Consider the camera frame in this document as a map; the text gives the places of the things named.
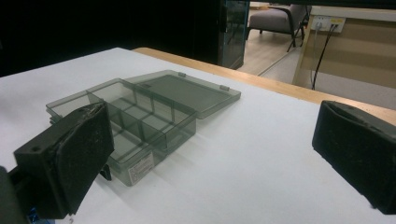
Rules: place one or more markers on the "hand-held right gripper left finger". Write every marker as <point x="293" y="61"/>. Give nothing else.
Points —
<point x="74" y="155"/>

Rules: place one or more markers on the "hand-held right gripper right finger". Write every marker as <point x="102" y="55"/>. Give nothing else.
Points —
<point x="358" y="149"/>

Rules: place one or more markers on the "transparent grey compartment box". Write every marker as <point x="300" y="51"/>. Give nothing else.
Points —
<point x="162" y="115"/>

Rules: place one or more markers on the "grey armchair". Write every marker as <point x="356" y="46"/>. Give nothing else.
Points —
<point x="275" y="19"/>

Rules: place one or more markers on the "glass door panel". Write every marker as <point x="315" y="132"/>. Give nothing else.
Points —
<point x="233" y="34"/>

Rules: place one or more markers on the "white wall socket strip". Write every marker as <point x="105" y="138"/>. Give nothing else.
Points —
<point x="327" y="23"/>

